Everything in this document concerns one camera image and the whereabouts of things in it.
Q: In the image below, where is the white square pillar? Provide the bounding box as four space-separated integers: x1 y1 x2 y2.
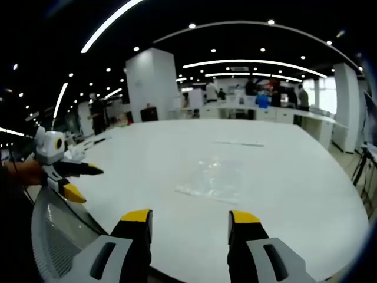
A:
125 48 181 123
332 62 362 153

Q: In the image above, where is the person's left hand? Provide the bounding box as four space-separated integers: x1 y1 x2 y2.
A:
5 160 48 186

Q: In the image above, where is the black cabinet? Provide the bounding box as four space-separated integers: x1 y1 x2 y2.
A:
140 107 159 123

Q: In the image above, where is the clear resealable plastic bag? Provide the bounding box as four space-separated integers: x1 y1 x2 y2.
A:
174 156 246 206

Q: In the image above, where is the blue box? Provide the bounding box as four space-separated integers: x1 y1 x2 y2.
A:
254 91 272 110

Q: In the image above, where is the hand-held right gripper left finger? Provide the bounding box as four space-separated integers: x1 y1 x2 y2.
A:
58 208 154 283

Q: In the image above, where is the flat white strip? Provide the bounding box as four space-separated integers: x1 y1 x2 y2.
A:
213 140 265 147

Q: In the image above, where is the black tripod stand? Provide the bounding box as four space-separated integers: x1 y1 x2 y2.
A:
350 143 377 209

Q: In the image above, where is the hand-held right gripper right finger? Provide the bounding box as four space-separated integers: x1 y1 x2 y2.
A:
226 209 318 283

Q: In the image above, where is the long white counter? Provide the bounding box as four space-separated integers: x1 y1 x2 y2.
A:
169 101 350 151

